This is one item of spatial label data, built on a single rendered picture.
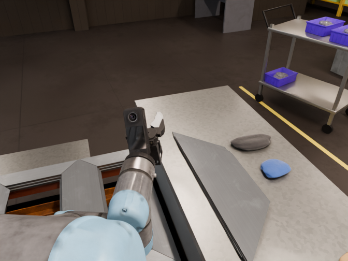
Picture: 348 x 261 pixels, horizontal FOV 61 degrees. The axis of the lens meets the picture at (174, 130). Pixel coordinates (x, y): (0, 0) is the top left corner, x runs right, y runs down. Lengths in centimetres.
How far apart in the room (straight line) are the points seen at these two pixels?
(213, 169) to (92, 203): 58
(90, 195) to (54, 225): 119
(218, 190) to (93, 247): 90
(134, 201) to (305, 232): 69
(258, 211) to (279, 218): 8
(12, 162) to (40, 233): 171
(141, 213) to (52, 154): 142
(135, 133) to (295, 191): 74
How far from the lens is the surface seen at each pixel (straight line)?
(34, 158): 195
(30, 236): 27
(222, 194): 111
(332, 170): 312
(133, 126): 67
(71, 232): 26
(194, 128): 147
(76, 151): 190
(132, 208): 55
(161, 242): 125
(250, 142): 136
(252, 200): 111
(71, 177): 158
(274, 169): 125
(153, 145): 71
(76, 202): 145
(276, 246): 104
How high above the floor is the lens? 188
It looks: 35 degrees down
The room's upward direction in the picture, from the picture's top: 1 degrees counter-clockwise
